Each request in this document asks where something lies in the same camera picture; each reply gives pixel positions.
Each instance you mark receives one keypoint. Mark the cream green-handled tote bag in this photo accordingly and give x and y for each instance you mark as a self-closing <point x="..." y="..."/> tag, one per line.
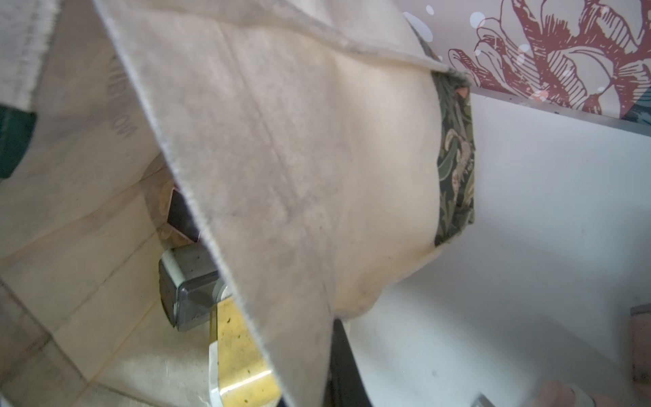
<point x="324" y="151"/>

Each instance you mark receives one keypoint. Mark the pink dark-faced pencil sharpener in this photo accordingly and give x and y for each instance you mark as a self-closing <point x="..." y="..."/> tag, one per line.
<point x="180" y="218"/>

